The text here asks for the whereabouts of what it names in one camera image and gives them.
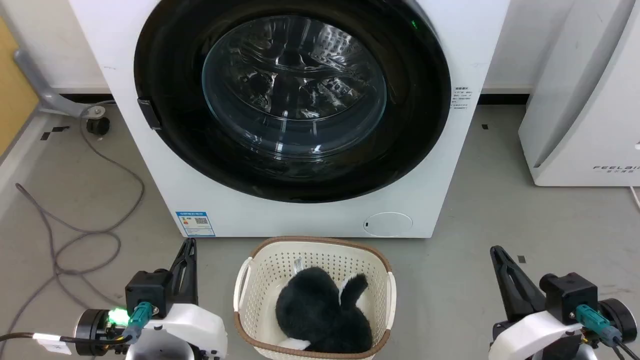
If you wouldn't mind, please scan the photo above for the teal plug left camera cable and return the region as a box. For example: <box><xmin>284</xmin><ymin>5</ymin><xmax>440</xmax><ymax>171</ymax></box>
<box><xmin>122</xmin><ymin>301</ymin><xmax>154</xmax><ymax>345</ymax></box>

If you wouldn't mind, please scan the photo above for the small text warning sticker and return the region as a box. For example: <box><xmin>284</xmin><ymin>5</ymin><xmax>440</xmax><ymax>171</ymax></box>
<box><xmin>452</xmin><ymin>86</ymin><xmax>473</xmax><ymax>112</ymax></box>

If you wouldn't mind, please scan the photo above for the blue energy label sticker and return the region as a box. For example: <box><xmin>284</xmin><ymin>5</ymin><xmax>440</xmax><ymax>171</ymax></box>
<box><xmin>176</xmin><ymin>211</ymin><xmax>216</xmax><ymax>238</ymax></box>

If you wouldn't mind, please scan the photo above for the cream laundry basket brown rim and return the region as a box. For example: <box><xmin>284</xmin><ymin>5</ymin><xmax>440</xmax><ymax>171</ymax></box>
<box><xmin>233</xmin><ymin>236</ymin><xmax>397</xmax><ymax>360</ymax></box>

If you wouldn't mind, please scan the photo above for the round white filter cover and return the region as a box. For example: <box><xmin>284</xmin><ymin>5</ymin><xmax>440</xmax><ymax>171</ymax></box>
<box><xmin>363</xmin><ymin>212</ymin><xmax>414</xmax><ymax>238</ymax></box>

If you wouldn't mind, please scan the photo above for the teal plug camera cable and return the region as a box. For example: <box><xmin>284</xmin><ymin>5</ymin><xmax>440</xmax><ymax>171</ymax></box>
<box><xmin>122</xmin><ymin>301</ymin><xmax>154</xmax><ymax>345</ymax></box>
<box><xmin>575</xmin><ymin>304</ymin><xmax>640</xmax><ymax>360</ymax></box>

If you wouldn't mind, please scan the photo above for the grey metal stand leg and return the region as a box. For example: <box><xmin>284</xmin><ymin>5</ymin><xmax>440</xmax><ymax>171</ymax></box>
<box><xmin>14</xmin><ymin>49</ymin><xmax>117</xmax><ymax>119</ymax></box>

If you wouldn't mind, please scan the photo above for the white air purifier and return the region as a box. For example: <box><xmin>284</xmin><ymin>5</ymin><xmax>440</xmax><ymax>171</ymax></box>
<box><xmin>518</xmin><ymin>0</ymin><xmax>640</xmax><ymax>187</ymax></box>

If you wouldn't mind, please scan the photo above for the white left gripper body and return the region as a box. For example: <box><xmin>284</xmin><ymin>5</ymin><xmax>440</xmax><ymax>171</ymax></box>
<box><xmin>127</xmin><ymin>302</ymin><xmax>229</xmax><ymax>360</ymax></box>

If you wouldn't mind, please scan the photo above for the long grey floor cable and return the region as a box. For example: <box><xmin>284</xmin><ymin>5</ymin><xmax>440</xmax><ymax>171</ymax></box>
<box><xmin>0</xmin><ymin>102</ymin><xmax>146</xmax><ymax>346</ymax></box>

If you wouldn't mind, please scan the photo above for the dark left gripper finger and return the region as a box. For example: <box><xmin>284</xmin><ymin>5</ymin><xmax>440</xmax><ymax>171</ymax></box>
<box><xmin>170</xmin><ymin>238</ymin><xmax>191</xmax><ymax>306</ymax></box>
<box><xmin>181</xmin><ymin>238</ymin><xmax>199</xmax><ymax>306</ymax></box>

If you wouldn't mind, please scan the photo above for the yellow wooden board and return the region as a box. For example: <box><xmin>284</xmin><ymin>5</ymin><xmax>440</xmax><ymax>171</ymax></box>
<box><xmin>0</xmin><ymin>17</ymin><xmax>40</xmax><ymax>156</ymax></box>

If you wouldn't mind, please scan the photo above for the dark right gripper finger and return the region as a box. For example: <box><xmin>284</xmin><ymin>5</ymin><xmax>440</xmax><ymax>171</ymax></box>
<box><xmin>495</xmin><ymin>245</ymin><xmax>547</xmax><ymax>316</ymax></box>
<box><xmin>489</xmin><ymin>245</ymin><xmax>524</xmax><ymax>322</ymax></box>

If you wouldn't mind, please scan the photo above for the black cable with white label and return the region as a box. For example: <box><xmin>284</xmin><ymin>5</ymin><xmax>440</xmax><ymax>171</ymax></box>
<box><xmin>0</xmin><ymin>331</ymin><xmax>133</xmax><ymax>356</ymax></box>

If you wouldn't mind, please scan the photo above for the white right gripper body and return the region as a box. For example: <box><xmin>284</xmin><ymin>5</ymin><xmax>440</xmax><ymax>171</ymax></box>
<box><xmin>489</xmin><ymin>310</ymin><xmax>585</xmax><ymax>360</ymax></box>

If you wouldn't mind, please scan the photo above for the white front-load washing machine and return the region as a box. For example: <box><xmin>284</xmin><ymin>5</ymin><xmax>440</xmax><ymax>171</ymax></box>
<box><xmin>67</xmin><ymin>0</ymin><xmax>511</xmax><ymax>239</ymax></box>

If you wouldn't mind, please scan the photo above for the black fuzzy garment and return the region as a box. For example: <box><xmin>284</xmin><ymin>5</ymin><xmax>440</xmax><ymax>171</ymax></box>
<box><xmin>275</xmin><ymin>266</ymin><xmax>373</xmax><ymax>353</ymax></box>

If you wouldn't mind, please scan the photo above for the teal plug right camera cable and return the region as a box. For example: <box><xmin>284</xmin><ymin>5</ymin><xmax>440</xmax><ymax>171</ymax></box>
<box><xmin>575</xmin><ymin>304</ymin><xmax>640</xmax><ymax>360</ymax></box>

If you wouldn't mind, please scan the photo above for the black caster wheel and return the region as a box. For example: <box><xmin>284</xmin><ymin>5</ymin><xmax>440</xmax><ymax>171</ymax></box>
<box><xmin>86</xmin><ymin>116</ymin><xmax>111</xmax><ymax>136</ymax></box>

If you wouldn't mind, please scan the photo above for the round black glass washer door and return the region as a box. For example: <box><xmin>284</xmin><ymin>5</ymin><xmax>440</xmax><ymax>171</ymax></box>
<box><xmin>133</xmin><ymin>0</ymin><xmax>452</xmax><ymax>204</ymax></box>

